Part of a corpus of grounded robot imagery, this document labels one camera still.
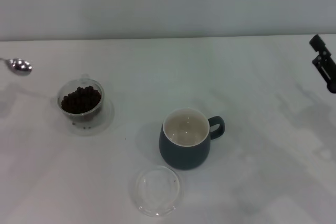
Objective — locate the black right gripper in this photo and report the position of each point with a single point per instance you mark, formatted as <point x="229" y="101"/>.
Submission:
<point x="332" y="87"/>

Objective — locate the dark green ceramic mug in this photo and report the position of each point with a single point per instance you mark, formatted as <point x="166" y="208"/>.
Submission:
<point x="181" y="155"/>

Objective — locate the clear glass dish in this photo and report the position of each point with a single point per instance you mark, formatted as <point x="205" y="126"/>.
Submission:
<point x="157" y="203"/>

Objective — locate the pile of coffee beans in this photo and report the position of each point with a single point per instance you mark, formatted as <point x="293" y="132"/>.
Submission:
<point x="81" y="100"/>

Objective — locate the glass saucer under cup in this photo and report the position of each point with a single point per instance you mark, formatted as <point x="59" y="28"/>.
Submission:
<point x="105" y="119"/>

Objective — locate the glass bowl of coffee beans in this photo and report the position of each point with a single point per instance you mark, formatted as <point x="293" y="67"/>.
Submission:
<point x="78" y="115"/>

